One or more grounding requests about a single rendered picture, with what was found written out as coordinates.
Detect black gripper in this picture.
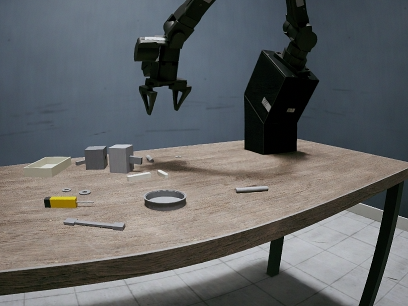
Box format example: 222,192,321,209
139,60,192,115

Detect beige open rectangular tray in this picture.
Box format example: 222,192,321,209
23,157,72,178

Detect white cylinder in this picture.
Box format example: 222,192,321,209
146,155,154,163

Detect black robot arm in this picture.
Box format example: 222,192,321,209
134,0,318,80

